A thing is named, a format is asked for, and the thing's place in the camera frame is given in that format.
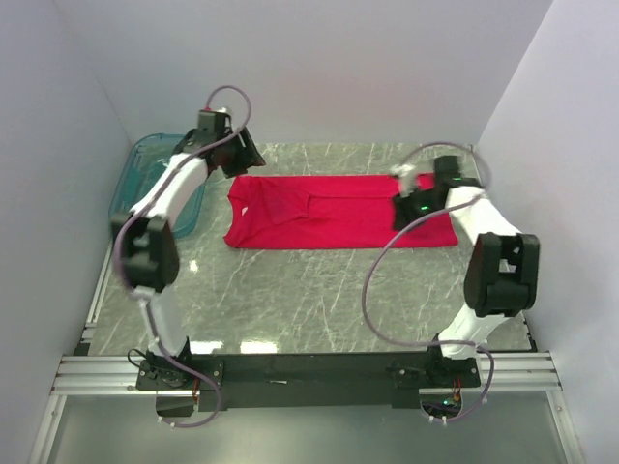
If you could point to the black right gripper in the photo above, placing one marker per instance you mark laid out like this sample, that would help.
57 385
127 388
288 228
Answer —
402 212

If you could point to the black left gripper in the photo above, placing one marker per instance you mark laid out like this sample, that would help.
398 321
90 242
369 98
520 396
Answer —
249 156

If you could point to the red t-shirt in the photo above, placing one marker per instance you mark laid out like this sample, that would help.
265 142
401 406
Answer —
311 212

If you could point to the teal transparent plastic bin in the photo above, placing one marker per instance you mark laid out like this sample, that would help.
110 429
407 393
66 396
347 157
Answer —
146 162

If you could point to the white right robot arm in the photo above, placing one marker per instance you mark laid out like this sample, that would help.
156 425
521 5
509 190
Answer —
502 275

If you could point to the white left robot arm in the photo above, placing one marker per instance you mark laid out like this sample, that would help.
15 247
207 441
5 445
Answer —
145 254

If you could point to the black base beam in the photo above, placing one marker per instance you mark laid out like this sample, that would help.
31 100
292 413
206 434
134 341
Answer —
309 380

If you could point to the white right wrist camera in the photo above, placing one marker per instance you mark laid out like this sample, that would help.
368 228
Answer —
406 176

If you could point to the aluminium frame rail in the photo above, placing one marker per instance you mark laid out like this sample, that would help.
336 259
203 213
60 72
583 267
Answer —
85 376

